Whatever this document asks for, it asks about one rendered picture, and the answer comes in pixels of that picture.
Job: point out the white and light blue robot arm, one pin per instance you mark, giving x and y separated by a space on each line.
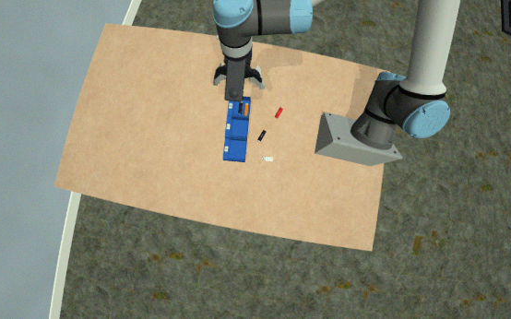
418 115

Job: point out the red aa battery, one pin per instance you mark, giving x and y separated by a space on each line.
279 112

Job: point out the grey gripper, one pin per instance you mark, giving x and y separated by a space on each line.
250 72

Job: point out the blue rack of bins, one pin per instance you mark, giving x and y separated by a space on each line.
236 132

